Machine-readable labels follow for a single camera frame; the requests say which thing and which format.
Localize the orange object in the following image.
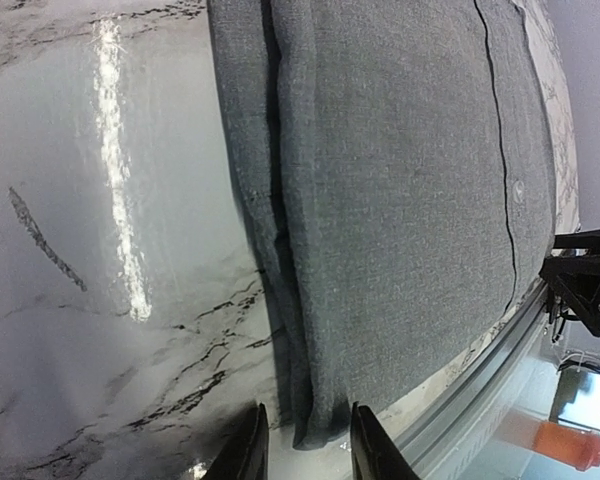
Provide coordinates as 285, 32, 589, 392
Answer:
532, 422, 600, 471

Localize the aluminium frame rail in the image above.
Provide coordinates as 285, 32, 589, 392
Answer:
396, 282, 547, 479

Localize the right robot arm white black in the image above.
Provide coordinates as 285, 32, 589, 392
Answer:
540, 229, 600, 338

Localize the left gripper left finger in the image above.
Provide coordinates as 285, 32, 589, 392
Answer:
207, 403, 269, 480

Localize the grey long sleeve shirt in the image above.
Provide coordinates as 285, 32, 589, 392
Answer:
208, 1, 555, 450

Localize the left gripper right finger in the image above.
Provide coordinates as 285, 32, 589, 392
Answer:
350, 402, 420, 480

